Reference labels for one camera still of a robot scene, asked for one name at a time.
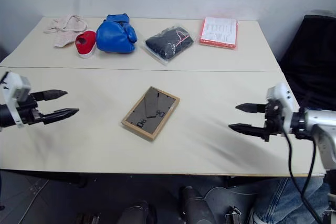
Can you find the red slip-on shoe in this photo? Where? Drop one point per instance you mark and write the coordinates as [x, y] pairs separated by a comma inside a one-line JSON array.
[[85, 44]]

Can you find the black chair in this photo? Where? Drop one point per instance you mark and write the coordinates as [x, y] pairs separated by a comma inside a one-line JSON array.
[[309, 58]]

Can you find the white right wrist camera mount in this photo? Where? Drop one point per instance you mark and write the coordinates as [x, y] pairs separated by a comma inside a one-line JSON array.
[[282, 98]]

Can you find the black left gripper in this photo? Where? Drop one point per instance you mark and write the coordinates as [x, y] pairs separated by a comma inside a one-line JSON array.
[[27, 112]]

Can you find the orange packet with white sheet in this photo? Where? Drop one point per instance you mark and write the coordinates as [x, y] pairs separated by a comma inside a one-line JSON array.
[[219, 31]]

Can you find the grey rounded shape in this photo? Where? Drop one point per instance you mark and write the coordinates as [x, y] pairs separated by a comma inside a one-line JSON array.
[[231, 199]]

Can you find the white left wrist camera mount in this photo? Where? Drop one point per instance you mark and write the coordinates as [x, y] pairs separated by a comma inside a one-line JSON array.
[[13, 86]]

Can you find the dark cylindrical shape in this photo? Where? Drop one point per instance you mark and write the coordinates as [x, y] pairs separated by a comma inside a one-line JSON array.
[[195, 204]]

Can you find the blue boxing glove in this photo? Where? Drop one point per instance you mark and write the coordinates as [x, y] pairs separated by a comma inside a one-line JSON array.
[[114, 36]]

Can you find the pale pink knitted garment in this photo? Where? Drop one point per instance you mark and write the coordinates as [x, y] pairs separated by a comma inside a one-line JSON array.
[[64, 35]]

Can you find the blue jeans leg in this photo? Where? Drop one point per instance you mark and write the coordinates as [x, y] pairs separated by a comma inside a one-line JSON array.
[[286, 203]]

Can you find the wooden picture frame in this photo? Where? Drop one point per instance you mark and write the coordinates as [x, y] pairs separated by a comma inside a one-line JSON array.
[[149, 115]]

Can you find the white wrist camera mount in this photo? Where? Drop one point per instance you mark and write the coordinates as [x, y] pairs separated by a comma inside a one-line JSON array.
[[13, 86], [282, 98]]

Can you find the black garment in plastic bag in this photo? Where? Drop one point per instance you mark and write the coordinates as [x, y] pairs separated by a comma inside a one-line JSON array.
[[169, 44]]

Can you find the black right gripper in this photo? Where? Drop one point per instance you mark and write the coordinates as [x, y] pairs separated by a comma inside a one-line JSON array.
[[273, 122]]

